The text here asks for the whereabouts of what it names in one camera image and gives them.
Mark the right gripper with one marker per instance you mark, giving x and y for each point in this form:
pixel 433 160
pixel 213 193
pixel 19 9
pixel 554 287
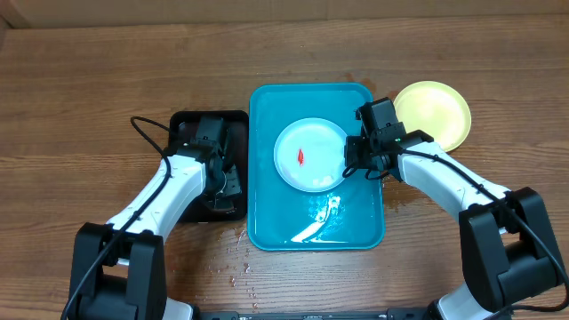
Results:
pixel 357 146

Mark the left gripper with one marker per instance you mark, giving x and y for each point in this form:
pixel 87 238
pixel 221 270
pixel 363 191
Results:
pixel 227 188

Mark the light blue plate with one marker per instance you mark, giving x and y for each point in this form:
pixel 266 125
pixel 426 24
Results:
pixel 309 154

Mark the yellow plate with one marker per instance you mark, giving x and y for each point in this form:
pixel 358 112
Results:
pixel 436 109

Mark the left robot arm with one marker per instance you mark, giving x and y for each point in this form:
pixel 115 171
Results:
pixel 118 268

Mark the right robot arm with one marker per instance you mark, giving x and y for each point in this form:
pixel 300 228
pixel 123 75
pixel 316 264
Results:
pixel 509 251

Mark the black plastic tray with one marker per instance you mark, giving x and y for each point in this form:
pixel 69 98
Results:
pixel 198 134

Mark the teal plastic tray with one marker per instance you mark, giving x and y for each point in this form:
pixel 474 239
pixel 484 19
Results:
pixel 282 218

